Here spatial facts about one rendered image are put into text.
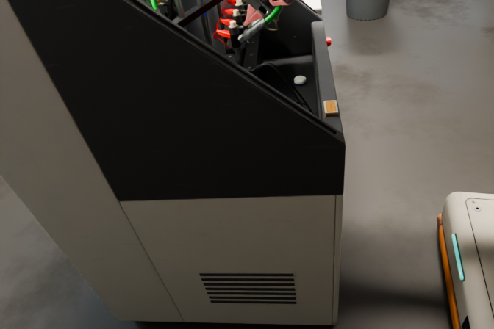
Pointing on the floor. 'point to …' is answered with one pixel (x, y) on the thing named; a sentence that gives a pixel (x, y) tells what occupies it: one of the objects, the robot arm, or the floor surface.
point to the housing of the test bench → (70, 183)
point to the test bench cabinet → (246, 256)
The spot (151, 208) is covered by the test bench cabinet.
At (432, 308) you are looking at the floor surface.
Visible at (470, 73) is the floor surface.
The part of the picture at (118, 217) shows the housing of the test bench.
